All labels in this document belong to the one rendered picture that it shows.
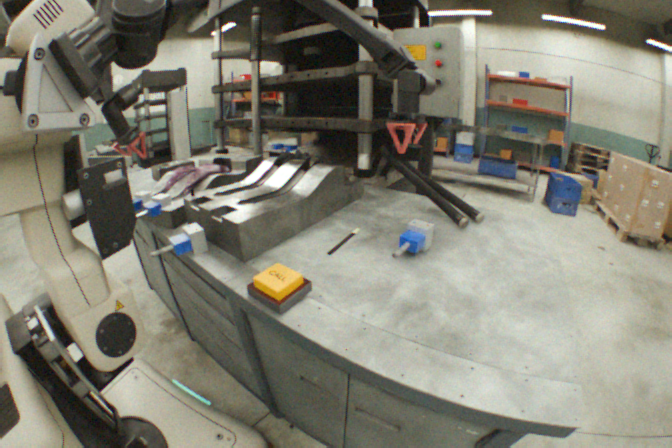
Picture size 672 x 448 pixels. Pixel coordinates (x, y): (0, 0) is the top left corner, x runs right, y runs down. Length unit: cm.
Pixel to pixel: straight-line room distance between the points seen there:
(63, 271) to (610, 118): 780
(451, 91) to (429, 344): 96
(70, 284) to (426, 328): 58
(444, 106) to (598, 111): 645
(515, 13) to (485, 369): 739
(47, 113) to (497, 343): 64
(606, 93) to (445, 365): 734
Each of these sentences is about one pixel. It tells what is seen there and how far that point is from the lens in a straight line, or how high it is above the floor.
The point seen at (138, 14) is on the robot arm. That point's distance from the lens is 39.
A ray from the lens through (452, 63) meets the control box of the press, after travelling 116.
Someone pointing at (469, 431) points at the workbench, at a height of 61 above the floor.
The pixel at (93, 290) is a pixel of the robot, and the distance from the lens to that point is 56.
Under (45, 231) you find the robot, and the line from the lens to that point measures 55.
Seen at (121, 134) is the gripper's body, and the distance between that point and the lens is 88.
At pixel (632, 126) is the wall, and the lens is 777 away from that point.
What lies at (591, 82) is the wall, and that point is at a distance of 740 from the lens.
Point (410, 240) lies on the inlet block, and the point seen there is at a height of 84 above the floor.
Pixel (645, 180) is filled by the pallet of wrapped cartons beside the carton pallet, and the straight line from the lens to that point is 374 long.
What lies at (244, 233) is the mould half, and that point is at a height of 86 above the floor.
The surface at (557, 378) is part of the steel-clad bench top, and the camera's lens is 43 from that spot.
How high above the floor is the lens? 110
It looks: 19 degrees down
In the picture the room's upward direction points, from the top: straight up
